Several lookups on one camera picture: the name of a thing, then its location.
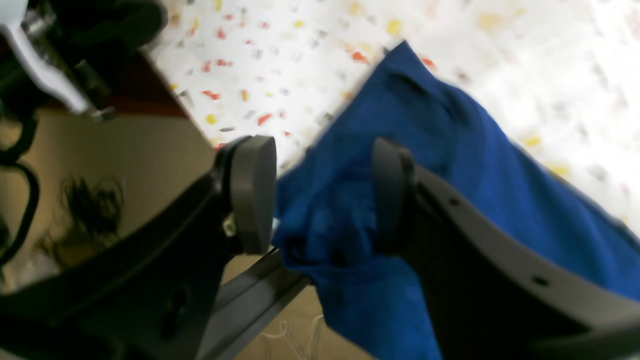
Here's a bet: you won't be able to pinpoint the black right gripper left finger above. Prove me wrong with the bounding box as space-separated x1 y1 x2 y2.
1 136 277 360

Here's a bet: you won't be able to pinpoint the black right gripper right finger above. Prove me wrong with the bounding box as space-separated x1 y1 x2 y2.
371 137 640 360

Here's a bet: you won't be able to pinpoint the dark blue t-shirt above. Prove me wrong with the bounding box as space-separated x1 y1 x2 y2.
273 42 640 360

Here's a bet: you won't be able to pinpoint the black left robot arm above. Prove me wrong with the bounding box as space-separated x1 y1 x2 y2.
0 0 169 265

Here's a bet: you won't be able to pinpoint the terrazzo patterned tablecloth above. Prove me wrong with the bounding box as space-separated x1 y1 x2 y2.
142 0 640 233

